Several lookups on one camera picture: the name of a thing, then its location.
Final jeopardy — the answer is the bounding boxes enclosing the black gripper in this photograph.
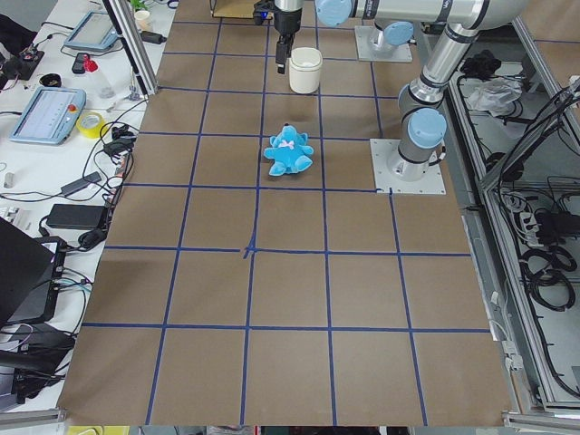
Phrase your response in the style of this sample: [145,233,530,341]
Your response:
[274,0,303,74]

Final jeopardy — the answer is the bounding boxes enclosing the cream trash can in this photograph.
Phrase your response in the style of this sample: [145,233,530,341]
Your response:
[289,47,323,94]

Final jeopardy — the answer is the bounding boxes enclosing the blue plush toy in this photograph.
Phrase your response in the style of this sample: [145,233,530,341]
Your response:
[264,123,314,177]

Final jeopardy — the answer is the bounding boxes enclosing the paper cup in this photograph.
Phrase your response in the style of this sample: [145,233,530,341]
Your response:
[134,10,152,32]

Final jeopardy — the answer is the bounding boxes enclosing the teach pendant tablet upper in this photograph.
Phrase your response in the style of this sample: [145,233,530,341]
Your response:
[63,11,118,52]

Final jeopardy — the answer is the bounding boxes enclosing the teach pendant tablet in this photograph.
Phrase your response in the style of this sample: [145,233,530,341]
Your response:
[63,11,118,52]
[9,87,86,146]

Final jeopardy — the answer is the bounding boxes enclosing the clear plastic bottle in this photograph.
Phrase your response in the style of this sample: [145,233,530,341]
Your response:
[83,54,115,99]

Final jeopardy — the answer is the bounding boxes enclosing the black cloth bundle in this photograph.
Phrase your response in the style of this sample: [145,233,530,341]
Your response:
[459,50,502,81]

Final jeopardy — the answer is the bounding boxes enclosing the black remote with red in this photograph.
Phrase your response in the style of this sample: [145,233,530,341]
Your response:
[72,52,91,75]

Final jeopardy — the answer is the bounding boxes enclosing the crumpled white cloth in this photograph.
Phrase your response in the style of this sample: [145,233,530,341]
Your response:
[466,78,522,117]

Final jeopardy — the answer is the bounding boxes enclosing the yellow tape roll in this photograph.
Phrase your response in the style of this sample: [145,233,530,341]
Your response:
[75,111,109,139]

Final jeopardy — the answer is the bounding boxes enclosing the small black bowl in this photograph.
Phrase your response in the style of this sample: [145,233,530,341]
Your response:
[39,73,62,88]

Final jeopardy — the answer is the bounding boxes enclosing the black power adapter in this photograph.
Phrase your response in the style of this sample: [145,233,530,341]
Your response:
[61,171,102,197]

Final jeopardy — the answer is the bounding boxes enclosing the teach pendant tablet lower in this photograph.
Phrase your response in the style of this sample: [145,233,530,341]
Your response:
[9,87,86,146]

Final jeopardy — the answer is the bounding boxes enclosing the brown paper table mat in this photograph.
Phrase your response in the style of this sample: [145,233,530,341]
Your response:
[59,1,510,426]

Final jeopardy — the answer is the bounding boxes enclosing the black power brick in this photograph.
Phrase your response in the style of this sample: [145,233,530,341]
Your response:
[46,204,107,230]

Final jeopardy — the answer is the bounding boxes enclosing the black laptop computer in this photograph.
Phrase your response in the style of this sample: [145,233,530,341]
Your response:
[1,219,65,326]

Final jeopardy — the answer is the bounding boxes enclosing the aluminium frame post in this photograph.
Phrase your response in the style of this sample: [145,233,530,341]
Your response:
[102,0,159,96]

